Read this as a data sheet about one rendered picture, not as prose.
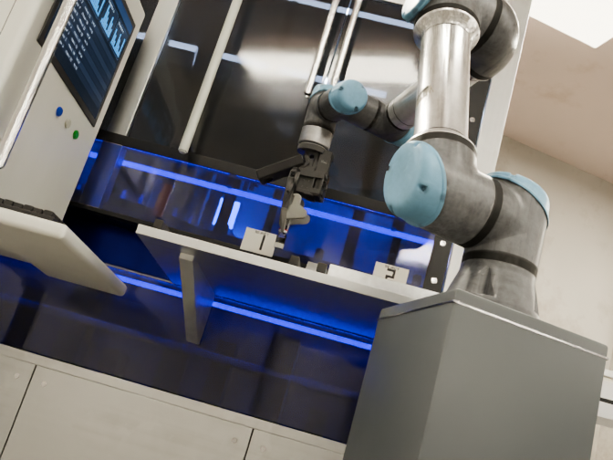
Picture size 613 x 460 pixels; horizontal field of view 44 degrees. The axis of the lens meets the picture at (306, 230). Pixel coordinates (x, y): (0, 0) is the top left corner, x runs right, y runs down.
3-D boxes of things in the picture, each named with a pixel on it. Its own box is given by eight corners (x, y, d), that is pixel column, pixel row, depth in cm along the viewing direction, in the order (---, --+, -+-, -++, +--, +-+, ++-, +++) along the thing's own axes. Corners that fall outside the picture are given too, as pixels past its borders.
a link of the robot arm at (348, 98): (386, 92, 170) (363, 105, 180) (344, 70, 166) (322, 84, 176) (376, 124, 168) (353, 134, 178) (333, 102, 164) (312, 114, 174)
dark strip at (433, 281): (420, 294, 190) (485, 26, 213) (439, 299, 189) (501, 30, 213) (420, 293, 188) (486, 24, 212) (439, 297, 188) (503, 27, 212)
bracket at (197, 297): (187, 341, 186) (203, 291, 190) (199, 344, 185) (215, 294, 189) (160, 311, 154) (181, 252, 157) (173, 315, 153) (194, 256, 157)
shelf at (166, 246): (177, 290, 198) (180, 283, 199) (441, 363, 191) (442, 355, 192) (135, 232, 153) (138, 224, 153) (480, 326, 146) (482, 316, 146)
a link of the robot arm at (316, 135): (299, 122, 177) (305, 135, 185) (295, 141, 176) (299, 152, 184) (331, 129, 175) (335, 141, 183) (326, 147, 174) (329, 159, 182)
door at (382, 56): (296, 181, 200) (353, -4, 218) (457, 222, 196) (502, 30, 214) (296, 180, 200) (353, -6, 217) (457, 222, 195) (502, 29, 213)
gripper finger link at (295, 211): (300, 232, 170) (311, 194, 172) (275, 226, 171) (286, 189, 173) (302, 236, 173) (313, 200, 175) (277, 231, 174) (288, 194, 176)
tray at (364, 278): (324, 315, 186) (327, 301, 187) (429, 343, 183) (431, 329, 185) (326, 279, 154) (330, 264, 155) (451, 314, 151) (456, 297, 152)
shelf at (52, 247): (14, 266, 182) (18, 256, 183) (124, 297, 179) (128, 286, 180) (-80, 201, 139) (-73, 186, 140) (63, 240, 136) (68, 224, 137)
